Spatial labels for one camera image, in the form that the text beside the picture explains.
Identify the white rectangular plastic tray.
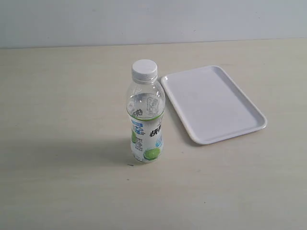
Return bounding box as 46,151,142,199
161,66,267,145

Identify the white bottle cap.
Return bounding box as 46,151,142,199
131,59,158,81

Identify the clear plastic drink bottle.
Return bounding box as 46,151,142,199
126,74,165,163

